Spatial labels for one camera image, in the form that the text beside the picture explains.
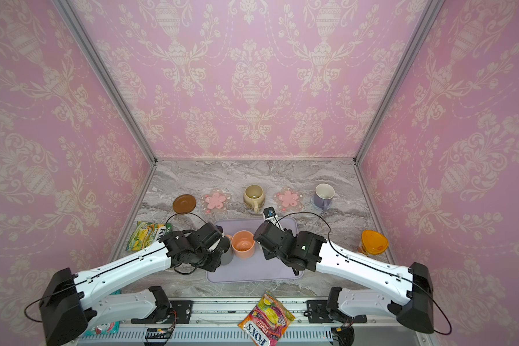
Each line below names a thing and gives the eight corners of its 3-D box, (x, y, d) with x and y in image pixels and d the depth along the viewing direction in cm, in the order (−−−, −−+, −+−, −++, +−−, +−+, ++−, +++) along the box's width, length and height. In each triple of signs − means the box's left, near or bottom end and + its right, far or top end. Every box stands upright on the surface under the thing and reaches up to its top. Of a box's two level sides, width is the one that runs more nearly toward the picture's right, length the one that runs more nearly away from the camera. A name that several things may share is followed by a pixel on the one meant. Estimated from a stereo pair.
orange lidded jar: (353, 254, 90) (362, 243, 81) (357, 239, 94) (367, 227, 85) (373, 264, 87) (385, 253, 78) (377, 248, 91) (389, 237, 82)
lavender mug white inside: (307, 204, 105) (310, 193, 98) (318, 191, 110) (321, 180, 103) (322, 214, 101) (327, 203, 94) (333, 200, 106) (338, 189, 99)
